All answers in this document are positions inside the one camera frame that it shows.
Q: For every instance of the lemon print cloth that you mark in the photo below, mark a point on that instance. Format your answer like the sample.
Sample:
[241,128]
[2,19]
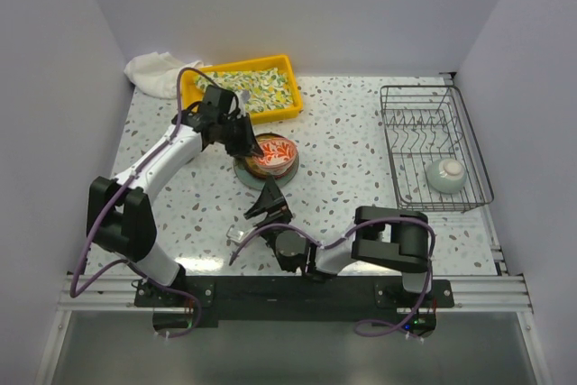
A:
[269,88]

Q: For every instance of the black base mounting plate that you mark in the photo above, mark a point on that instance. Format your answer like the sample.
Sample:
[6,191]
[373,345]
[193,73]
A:
[275,298]

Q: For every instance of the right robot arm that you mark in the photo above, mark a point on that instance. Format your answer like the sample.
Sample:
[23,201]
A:
[386,237]

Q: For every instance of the yellow plastic tray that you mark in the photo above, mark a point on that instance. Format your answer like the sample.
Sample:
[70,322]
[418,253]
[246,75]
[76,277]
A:
[193,86]

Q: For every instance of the white cloth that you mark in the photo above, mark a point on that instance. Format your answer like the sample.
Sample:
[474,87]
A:
[155,74]

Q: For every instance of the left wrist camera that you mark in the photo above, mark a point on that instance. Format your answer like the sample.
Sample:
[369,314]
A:
[243,98]

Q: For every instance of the yellow patterned plate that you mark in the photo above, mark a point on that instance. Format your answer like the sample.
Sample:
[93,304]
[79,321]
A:
[270,136]

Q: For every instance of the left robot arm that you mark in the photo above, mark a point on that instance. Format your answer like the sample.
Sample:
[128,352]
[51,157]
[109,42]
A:
[120,219]

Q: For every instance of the black wire dish rack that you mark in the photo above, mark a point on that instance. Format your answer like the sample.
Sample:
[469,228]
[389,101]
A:
[423,123]

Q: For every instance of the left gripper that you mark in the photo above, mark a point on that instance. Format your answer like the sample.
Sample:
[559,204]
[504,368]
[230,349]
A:
[248,144]

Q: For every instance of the pale green bowl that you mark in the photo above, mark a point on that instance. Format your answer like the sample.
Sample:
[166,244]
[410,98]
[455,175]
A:
[446,176]

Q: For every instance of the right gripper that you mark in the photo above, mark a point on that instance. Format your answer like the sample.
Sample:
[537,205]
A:
[273,201]

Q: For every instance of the large celadon green plate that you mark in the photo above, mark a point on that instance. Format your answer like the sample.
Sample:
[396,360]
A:
[253,183]

